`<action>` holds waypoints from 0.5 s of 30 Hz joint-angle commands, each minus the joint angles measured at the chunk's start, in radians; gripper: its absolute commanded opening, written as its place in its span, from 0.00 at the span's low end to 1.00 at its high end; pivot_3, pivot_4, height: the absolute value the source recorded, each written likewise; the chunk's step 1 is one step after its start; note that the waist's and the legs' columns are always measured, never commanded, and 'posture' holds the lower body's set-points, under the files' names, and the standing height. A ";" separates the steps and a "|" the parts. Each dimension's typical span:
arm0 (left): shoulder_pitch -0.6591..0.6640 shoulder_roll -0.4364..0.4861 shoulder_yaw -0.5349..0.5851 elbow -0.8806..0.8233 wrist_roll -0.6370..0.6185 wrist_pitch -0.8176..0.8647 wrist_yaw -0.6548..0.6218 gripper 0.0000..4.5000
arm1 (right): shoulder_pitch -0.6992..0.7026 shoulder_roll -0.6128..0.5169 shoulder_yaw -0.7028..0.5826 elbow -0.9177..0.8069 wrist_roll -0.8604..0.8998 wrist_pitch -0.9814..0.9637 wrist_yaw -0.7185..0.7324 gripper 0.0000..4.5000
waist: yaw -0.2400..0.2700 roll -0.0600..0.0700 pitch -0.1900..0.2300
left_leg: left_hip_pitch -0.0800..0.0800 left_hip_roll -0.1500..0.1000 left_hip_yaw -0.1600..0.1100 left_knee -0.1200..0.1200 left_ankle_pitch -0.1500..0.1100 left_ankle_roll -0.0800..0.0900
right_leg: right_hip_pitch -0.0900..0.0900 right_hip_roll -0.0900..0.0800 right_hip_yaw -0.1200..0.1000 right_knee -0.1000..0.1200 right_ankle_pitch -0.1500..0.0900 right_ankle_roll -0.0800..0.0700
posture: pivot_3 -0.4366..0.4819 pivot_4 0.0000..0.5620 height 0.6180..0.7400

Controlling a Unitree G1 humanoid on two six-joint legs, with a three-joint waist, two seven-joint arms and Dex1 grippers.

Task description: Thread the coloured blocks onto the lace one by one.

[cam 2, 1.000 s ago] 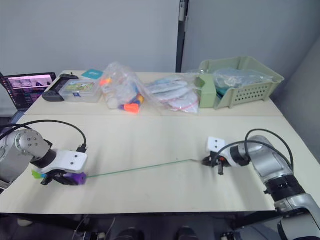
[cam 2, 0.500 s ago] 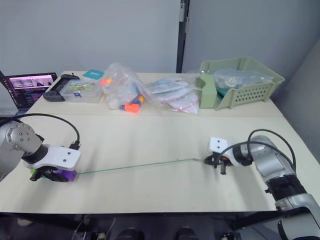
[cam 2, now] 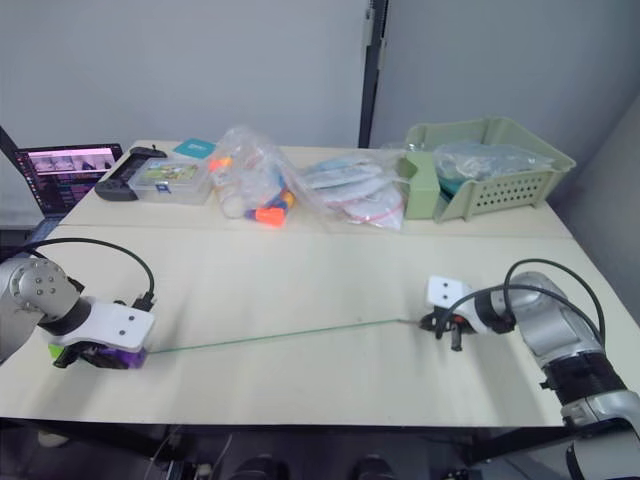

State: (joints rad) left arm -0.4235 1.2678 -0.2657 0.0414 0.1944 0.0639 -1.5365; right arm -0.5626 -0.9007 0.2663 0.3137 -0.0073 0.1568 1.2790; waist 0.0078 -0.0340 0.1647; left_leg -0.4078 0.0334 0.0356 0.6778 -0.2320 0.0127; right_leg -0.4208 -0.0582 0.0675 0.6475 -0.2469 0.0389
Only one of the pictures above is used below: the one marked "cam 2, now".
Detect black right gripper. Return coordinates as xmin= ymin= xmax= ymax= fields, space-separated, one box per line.
xmin=417 ymin=308 xmax=477 ymax=353

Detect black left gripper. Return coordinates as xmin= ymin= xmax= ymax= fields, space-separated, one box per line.
xmin=52 ymin=340 xmax=132 ymax=371

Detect green block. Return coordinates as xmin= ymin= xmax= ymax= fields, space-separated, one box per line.
xmin=47 ymin=341 xmax=72 ymax=369

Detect purple block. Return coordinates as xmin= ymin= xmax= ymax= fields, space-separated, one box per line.
xmin=89 ymin=346 xmax=149 ymax=372

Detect green lace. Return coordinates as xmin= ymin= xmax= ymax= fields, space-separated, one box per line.
xmin=144 ymin=318 xmax=426 ymax=356

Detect plastic bag of coloured blocks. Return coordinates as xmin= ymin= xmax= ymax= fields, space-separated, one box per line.
xmin=208 ymin=123 xmax=303 ymax=232

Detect dark rounded shape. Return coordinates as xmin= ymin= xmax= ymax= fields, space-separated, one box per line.
xmin=233 ymin=453 xmax=292 ymax=480
xmin=348 ymin=453 xmax=402 ymax=480

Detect green plastic basket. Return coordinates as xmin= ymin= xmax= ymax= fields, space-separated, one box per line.
xmin=401 ymin=115 xmax=577 ymax=224

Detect plastic bag with red zip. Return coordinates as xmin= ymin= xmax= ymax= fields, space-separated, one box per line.
xmin=298 ymin=151 xmax=407 ymax=232

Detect clear bag with teal contents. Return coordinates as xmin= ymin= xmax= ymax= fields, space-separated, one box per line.
xmin=431 ymin=139 xmax=557 ymax=195

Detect open laptop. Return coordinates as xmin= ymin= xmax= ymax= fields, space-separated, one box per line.
xmin=0 ymin=143 xmax=124 ymax=239

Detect black handheld controller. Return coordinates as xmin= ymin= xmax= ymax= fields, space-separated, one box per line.
xmin=94 ymin=144 xmax=167 ymax=203

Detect clear plastic card box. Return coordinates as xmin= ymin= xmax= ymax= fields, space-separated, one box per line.
xmin=126 ymin=160 xmax=215 ymax=207

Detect teal card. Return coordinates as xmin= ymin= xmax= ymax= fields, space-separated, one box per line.
xmin=171 ymin=138 xmax=217 ymax=161

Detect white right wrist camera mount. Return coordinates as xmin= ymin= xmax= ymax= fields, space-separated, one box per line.
xmin=425 ymin=274 xmax=502 ymax=335

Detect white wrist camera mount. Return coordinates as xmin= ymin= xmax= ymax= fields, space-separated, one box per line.
xmin=47 ymin=296 xmax=157 ymax=352
xmin=425 ymin=274 xmax=502 ymax=335

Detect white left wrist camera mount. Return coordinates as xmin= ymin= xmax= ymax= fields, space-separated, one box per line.
xmin=47 ymin=296 xmax=157 ymax=352

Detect black table frame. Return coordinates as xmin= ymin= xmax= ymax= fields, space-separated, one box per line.
xmin=0 ymin=417 xmax=576 ymax=464

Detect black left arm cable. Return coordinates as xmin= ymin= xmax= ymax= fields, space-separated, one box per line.
xmin=13 ymin=238 xmax=157 ymax=312

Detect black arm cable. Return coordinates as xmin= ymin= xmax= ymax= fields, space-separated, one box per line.
xmin=433 ymin=257 xmax=607 ymax=351
xmin=13 ymin=238 xmax=157 ymax=312

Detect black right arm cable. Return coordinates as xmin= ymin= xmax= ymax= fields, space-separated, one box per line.
xmin=433 ymin=257 xmax=607 ymax=351

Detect black partition post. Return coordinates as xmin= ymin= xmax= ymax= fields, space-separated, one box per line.
xmin=356 ymin=0 xmax=390 ymax=149

